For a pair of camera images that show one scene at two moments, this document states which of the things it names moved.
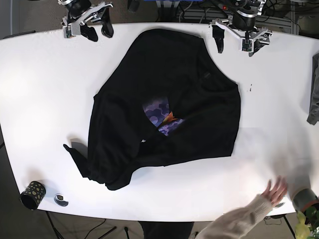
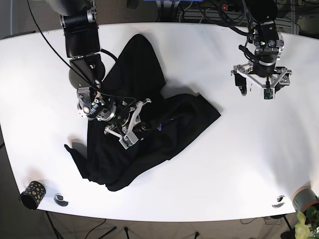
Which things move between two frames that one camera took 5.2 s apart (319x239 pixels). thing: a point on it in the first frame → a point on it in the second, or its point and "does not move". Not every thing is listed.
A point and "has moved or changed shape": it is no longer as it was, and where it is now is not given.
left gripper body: x=79 y=12 → x=126 y=134
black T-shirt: x=166 y=99 has moved or changed shape
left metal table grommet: x=59 y=198 does not move
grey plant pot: x=304 y=198 does not move
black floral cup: x=33 y=195 does not move
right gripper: x=242 y=27 → x=242 y=72
